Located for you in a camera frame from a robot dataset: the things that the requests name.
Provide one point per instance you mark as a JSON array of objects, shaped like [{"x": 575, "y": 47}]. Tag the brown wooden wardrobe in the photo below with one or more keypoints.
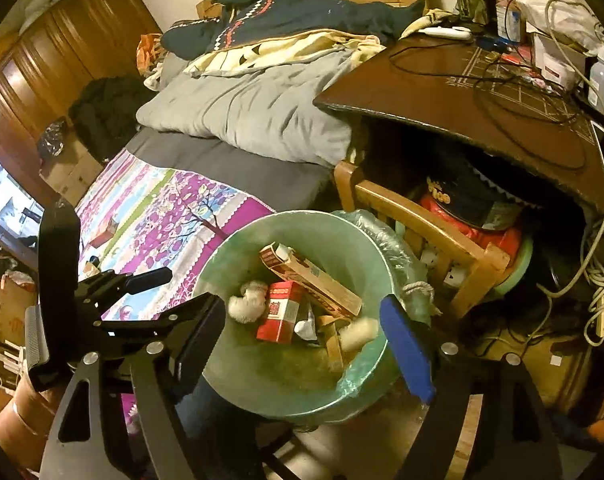
[{"x": 57, "y": 60}]

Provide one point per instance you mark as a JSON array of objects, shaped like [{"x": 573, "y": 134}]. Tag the green plastic bin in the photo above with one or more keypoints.
[{"x": 262, "y": 380}]

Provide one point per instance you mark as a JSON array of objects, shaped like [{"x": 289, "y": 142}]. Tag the black hat gold print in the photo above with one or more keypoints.
[{"x": 462, "y": 200}]

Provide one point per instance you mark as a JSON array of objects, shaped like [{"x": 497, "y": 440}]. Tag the long red white box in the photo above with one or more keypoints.
[{"x": 312, "y": 280}]

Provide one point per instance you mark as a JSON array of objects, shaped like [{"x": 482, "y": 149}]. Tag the navy patterned blanket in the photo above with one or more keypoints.
[{"x": 302, "y": 10}]

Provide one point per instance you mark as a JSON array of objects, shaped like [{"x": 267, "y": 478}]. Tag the red bag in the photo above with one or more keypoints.
[{"x": 487, "y": 240}]

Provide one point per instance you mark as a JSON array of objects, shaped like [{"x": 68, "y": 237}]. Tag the light wooden chair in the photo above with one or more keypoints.
[{"x": 422, "y": 222}]

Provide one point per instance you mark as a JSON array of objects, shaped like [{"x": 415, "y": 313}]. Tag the red printed cardboard box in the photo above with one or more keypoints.
[{"x": 4, "y": 305}]

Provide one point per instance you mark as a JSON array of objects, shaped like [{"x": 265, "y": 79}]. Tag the pink carton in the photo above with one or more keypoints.
[{"x": 104, "y": 231}]

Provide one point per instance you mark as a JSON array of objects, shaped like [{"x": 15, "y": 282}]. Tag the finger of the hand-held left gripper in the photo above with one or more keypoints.
[
  {"x": 147, "y": 279},
  {"x": 152, "y": 322}
]

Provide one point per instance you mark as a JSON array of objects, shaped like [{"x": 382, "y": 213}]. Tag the white sock ball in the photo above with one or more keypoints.
[{"x": 244, "y": 307}]

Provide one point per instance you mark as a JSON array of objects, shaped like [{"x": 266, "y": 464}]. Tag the blue white carton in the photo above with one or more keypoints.
[{"x": 511, "y": 20}]

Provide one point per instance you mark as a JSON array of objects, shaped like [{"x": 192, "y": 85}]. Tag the black plastic bag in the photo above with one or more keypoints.
[{"x": 52, "y": 135}]

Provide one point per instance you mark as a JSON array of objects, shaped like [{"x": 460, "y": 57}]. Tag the green plastic basin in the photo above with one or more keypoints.
[{"x": 524, "y": 265}]

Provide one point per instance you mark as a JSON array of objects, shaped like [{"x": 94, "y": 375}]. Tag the small red box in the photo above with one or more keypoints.
[{"x": 279, "y": 315}]

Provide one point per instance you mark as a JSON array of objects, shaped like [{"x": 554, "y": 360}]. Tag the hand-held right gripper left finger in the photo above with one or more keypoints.
[{"x": 202, "y": 345}]

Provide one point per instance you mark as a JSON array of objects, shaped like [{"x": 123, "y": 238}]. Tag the person's left forearm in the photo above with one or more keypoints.
[{"x": 22, "y": 420}]

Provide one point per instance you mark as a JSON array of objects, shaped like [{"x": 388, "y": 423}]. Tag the grey duvet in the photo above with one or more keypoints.
[{"x": 262, "y": 105}]

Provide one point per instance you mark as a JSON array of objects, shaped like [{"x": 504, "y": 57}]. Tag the dark grey mattress sheet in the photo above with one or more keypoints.
[{"x": 232, "y": 170}]

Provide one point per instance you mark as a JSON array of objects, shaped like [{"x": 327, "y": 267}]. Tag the dark wooden table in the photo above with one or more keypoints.
[{"x": 432, "y": 90}]

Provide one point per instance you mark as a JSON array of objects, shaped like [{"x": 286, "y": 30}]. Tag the clear plastic bin liner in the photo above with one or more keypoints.
[{"x": 397, "y": 255}]

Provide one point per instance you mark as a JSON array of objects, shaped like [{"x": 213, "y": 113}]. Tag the white plastic bottle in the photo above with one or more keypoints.
[{"x": 602, "y": 87}]

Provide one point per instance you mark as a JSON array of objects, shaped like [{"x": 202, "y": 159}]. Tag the white box red label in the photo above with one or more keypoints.
[{"x": 557, "y": 67}]

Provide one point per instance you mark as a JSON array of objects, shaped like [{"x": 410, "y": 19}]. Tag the black jacket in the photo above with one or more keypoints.
[{"x": 107, "y": 115}]

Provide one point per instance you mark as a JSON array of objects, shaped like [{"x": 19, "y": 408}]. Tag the orange cloth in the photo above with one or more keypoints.
[{"x": 148, "y": 52}]

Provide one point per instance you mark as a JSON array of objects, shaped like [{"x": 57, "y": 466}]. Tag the plain cardboard box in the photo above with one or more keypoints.
[
  {"x": 64, "y": 165},
  {"x": 84, "y": 185}
]

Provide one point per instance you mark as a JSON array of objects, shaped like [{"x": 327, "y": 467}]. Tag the cream patterned blanket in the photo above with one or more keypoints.
[{"x": 292, "y": 47}]

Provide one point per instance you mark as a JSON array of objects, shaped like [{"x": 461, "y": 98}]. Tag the white plastic bag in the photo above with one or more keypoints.
[{"x": 557, "y": 2}]

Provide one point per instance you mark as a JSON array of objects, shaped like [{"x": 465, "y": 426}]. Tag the white remote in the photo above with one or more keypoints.
[{"x": 444, "y": 31}]

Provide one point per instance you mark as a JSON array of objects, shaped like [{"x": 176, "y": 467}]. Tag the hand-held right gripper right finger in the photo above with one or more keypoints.
[{"x": 407, "y": 350}]

